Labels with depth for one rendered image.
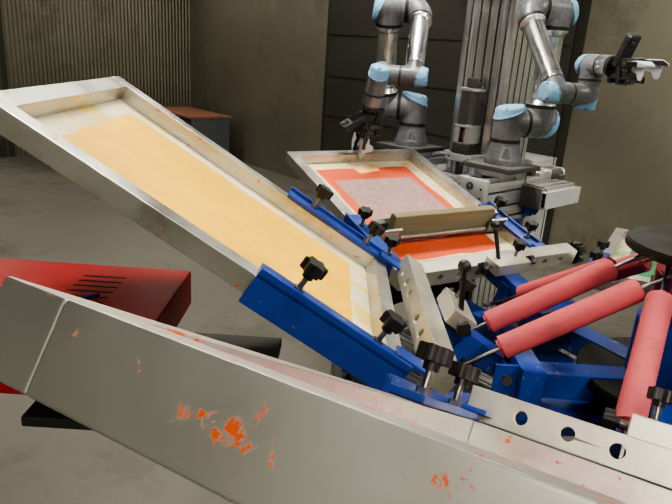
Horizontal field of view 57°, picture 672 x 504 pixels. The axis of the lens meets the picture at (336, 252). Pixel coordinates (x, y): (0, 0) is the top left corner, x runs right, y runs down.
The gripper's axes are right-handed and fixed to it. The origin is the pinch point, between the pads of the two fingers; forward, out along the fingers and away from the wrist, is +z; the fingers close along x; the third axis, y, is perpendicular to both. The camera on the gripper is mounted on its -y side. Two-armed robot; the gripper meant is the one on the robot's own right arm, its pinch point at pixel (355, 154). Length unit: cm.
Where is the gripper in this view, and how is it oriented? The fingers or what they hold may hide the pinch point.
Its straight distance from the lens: 245.1
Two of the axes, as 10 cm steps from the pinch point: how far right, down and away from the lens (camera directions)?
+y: 8.7, -1.0, 4.8
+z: -1.9, 8.3, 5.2
